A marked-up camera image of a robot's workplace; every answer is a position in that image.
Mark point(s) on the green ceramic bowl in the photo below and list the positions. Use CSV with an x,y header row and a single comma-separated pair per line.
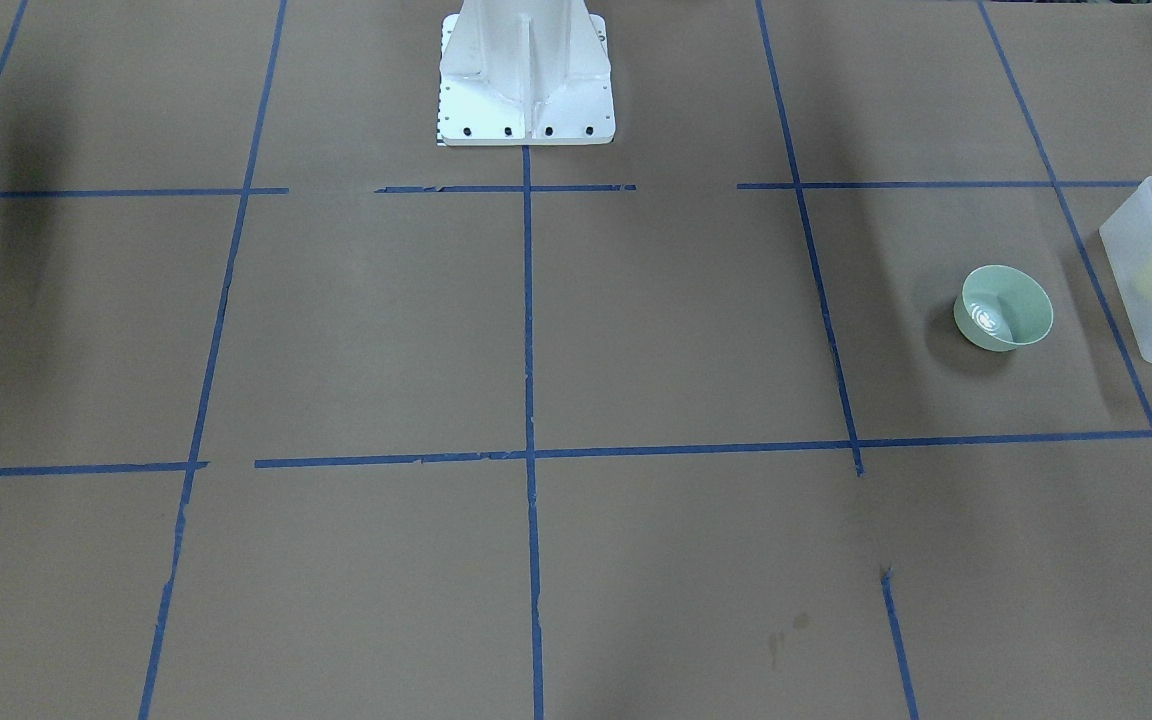
x,y
1000,308

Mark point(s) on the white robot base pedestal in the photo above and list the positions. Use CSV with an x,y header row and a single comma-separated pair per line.
x,y
525,73

